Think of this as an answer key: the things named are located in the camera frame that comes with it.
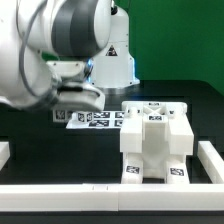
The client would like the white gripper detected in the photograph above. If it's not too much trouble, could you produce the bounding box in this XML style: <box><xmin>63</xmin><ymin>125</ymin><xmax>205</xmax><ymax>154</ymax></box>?
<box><xmin>53</xmin><ymin>82</ymin><xmax>105</xmax><ymax>112</ymax></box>

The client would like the white front fence rail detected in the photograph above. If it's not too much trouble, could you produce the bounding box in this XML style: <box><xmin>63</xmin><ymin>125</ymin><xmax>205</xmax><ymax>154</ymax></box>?
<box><xmin>0</xmin><ymin>184</ymin><xmax>224</xmax><ymax>212</ymax></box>

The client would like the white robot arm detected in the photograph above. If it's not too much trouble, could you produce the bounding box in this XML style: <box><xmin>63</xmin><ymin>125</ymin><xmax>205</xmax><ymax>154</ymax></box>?
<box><xmin>0</xmin><ymin>0</ymin><xmax>139</xmax><ymax>111</ymax></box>

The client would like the white base tag sheet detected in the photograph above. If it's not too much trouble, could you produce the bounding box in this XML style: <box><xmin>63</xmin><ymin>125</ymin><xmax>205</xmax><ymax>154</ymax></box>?
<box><xmin>66</xmin><ymin>111</ymin><xmax>124</xmax><ymax>129</ymax></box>

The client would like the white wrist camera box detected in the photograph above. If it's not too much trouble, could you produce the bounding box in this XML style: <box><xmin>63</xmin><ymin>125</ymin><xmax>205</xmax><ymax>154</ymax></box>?
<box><xmin>47</xmin><ymin>61</ymin><xmax>88</xmax><ymax>78</ymax></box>

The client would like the white chair back frame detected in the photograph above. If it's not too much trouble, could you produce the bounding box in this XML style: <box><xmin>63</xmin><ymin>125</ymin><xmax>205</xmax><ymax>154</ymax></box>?
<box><xmin>120</xmin><ymin>101</ymin><xmax>194</xmax><ymax>156</ymax></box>

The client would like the white left fence rail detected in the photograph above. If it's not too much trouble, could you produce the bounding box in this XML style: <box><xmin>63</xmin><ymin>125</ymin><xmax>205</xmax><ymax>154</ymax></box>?
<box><xmin>0</xmin><ymin>142</ymin><xmax>10</xmax><ymax>170</ymax></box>

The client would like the white right fence rail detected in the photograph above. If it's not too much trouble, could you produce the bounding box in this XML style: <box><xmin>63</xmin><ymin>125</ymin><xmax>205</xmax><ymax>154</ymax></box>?
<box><xmin>197</xmin><ymin>141</ymin><xmax>224</xmax><ymax>184</ymax></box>

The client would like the white chair seat block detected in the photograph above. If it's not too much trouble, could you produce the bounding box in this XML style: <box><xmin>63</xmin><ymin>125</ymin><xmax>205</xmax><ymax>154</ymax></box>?
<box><xmin>142</xmin><ymin>115</ymin><xmax>169</xmax><ymax>178</ymax></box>

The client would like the small white tagged cube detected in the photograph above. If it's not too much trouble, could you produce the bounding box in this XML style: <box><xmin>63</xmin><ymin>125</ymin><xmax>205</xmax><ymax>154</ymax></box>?
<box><xmin>53</xmin><ymin>110</ymin><xmax>72</xmax><ymax>123</ymax></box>
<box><xmin>77</xmin><ymin>112</ymin><xmax>94</xmax><ymax>123</ymax></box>

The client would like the white fence rail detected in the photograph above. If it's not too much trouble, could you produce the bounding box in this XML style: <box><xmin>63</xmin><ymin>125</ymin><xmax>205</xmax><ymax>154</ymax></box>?
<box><xmin>0</xmin><ymin>184</ymin><xmax>224</xmax><ymax>212</ymax></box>
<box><xmin>0</xmin><ymin>142</ymin><xmax>10</xmax><ymax>170</ymax></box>
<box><xmin>197</xmin><ymin>141</ymin><xmax>224</xmax><ymax>184</ymax></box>

